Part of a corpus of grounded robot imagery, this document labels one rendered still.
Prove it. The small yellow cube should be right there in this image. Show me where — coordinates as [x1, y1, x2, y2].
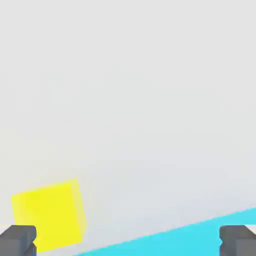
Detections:
[10, 177, 88, 254]

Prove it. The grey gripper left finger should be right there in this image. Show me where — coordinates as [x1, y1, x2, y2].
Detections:
[0, 224, 38, 256]

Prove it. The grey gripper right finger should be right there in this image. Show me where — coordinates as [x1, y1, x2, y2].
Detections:
[219, 224, 256, 256]

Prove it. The large cyan box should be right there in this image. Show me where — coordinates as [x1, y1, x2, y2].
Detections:
[72, 207, 256, 256]

